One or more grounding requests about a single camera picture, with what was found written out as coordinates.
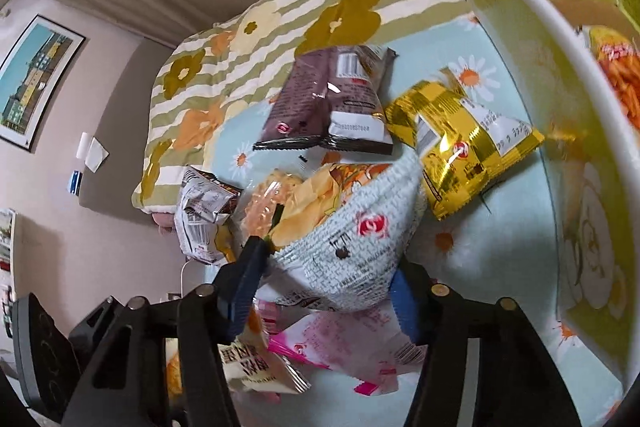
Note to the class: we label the pink snack packet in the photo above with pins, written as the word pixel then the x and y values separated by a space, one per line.
pixel 340 342

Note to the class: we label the small silver snack packet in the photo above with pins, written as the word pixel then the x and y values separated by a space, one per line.
pixel 200 217

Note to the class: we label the green white plastic basket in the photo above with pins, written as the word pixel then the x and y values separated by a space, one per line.
pixel 525 57

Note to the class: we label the brown snack packet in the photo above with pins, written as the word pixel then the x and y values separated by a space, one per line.
pixel 310 102

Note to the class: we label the cream snack packet black letters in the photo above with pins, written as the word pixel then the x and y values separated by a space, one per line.
pixel 255 367

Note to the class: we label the striped floral pillow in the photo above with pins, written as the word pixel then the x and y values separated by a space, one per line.
pixel 280 32

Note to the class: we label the framed wall poster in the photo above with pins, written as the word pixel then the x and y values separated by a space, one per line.
pixel 35 82

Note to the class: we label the dark grey device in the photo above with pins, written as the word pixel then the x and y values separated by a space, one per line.
pixel 42 357

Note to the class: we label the small blue card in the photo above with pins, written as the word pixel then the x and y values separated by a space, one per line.
pixel 75 182

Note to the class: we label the gold snack packet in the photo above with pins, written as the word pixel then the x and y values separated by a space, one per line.
pixel 450 167

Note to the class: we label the clear orange snack packet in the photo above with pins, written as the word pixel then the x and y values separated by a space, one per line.
pixel 262 207

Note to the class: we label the white paper sheet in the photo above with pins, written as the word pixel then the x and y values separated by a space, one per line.
pixel 92 152

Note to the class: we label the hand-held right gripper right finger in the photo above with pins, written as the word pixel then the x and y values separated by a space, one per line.
pixel 406 307

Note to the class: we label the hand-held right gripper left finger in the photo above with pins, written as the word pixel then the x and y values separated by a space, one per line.
pixel 244 289

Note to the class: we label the large white chips bag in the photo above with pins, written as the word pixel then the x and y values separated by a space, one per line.
pixel 350 252

